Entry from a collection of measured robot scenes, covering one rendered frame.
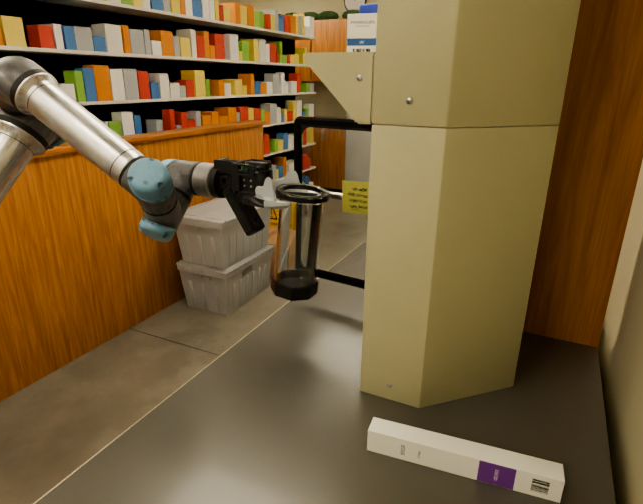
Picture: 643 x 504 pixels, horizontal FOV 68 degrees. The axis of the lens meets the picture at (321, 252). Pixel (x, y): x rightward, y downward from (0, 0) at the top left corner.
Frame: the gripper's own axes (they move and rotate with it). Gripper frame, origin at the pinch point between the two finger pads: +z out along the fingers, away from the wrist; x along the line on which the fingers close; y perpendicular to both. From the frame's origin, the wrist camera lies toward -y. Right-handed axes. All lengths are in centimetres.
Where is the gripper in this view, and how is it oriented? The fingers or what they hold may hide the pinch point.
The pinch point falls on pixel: (299, 202)
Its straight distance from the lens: 97.6
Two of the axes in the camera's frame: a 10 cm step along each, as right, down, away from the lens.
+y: 0.2, -9.4, -3.4
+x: 4.4, -3.0, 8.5
